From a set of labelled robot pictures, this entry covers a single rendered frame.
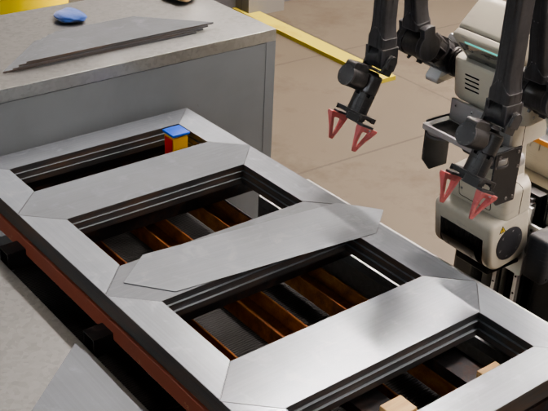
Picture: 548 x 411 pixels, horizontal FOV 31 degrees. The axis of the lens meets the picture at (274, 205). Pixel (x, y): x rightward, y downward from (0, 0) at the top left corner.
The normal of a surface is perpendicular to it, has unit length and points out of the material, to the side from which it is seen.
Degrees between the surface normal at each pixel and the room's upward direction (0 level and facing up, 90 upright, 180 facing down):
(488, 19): 42
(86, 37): 0
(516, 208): 90
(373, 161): 0
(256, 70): 90
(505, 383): 0
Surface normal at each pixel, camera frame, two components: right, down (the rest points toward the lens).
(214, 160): 0.04, -0.87
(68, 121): 0.61, 0.40
